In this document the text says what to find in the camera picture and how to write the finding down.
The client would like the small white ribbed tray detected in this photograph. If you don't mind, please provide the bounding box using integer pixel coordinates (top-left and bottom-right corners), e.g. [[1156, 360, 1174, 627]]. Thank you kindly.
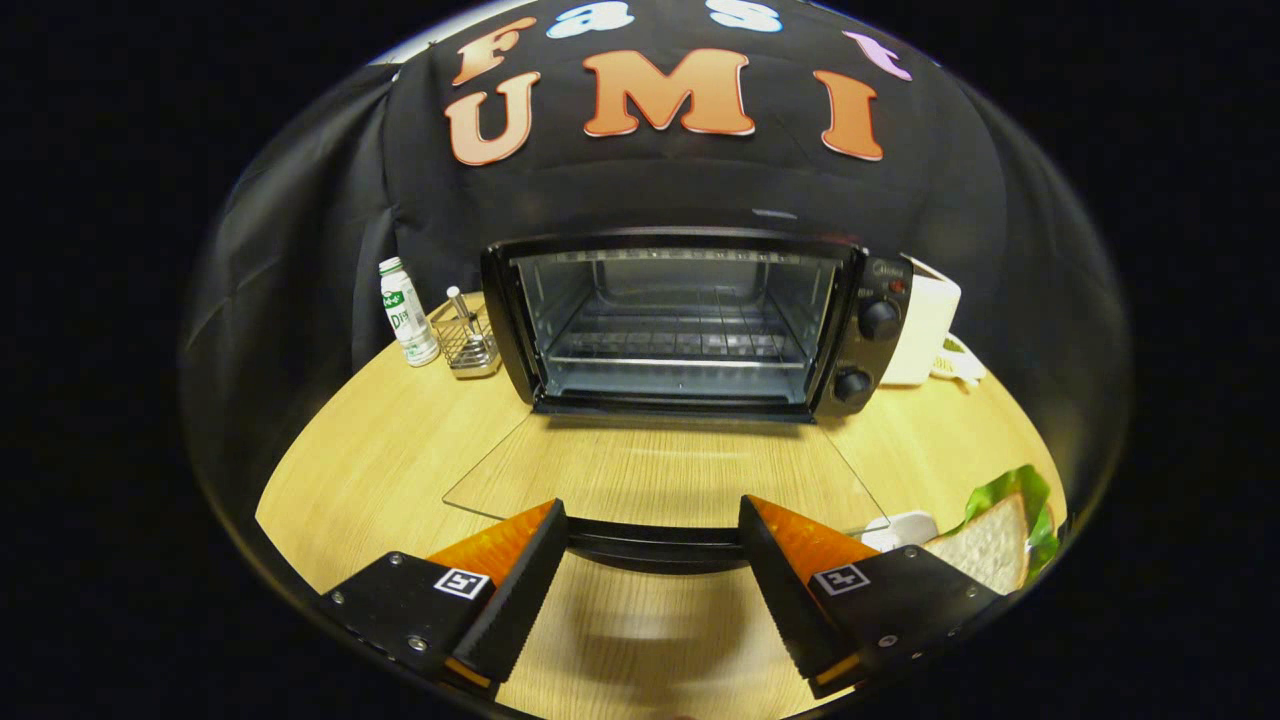
[[860, 510, 941, 553]]

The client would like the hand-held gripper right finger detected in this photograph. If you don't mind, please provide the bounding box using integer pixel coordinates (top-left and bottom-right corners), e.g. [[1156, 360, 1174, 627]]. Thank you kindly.
[[738, 494, 1004, 699]]

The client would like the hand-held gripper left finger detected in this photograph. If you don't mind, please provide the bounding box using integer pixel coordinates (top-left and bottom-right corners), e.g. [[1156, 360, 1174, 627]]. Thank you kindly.
[[318, 498, 569, 699]]

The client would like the white slot toaster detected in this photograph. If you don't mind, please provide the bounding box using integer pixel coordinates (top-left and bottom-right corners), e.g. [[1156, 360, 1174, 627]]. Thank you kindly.
[[880, 255, 963, 387]]

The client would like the lettuce bread sandwich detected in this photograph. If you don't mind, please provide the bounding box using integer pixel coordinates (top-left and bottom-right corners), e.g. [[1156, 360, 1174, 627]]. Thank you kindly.
[[920, 465, 1063, 597]]

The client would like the wire utensil holder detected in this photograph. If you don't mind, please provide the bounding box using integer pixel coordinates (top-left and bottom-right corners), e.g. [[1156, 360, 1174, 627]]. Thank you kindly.
[[430, 287, 503, 379]]

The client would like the white bottle green label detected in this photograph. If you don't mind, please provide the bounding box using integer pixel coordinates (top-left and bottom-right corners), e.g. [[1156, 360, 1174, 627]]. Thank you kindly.
[[378, 257, 441, 368]]

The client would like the white divided condiment dish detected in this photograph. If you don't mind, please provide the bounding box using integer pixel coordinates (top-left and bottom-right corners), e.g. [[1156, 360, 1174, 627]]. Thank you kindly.
[[930, 333, 988, 389]]

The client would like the black toaster oven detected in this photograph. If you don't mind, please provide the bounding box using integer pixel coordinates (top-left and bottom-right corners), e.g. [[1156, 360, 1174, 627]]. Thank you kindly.
[[442, 228, 913, 576]]

